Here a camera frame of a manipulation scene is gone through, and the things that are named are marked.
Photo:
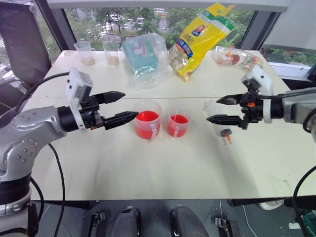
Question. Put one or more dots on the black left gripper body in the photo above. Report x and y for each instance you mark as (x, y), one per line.
(90, 113)

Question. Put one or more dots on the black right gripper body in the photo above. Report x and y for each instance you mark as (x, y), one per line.
(253, 111)

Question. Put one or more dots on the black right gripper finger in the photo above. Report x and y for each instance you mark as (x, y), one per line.
(230, 100)
(225, 119)

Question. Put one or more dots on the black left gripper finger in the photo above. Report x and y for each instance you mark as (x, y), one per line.
(111, 96)
(122, 118)

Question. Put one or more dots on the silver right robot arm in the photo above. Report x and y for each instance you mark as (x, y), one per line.
(293, 103)

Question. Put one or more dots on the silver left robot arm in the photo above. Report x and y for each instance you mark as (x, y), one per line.
(32, 123)

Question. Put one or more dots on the large cup of red liquid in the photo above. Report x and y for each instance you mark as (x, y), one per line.
(147, 123)

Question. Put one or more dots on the clear cup beige contents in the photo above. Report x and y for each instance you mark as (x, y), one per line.
(112, 54)

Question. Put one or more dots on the small cup of red liquid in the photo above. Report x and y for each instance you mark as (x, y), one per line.
(178, 124)

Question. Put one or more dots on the clear bag of colourful candies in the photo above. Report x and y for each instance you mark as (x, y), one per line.
(232, 58)

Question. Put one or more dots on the clear bag with teal box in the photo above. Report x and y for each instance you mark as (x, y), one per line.
(143, 59)

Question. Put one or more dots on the yellow snack bag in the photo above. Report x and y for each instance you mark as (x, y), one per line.
(195, 44)

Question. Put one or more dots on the white round base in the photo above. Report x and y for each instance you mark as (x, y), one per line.
(270, 204)

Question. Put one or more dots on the black office chair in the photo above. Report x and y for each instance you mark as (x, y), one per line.
(23, 44)

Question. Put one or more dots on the dark rounded shape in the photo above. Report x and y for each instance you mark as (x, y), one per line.
(127, 222)
(187, 222)

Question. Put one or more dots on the white paper scrap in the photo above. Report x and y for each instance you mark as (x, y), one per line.
(294, 225)

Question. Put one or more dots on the green box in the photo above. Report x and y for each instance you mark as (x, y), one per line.
(309, 222)

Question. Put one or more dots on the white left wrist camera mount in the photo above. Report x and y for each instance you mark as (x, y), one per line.
(77, 85)

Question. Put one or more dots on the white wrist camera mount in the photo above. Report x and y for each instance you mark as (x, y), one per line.
(263, 79)
(77, 85)

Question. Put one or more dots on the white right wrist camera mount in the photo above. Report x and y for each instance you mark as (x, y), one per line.
(263, 79)

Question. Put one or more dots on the black table frame bar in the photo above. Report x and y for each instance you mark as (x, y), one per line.
(69, 204)
(256, 202)

